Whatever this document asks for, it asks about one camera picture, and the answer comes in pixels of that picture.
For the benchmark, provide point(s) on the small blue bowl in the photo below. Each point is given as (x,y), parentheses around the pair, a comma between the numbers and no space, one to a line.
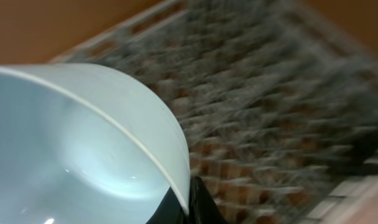
(84,143)

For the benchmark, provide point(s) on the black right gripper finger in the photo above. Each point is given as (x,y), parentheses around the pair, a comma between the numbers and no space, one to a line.
(202,208)

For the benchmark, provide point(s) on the grey dishwasher rack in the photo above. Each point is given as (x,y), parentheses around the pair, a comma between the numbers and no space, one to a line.
(281,121)

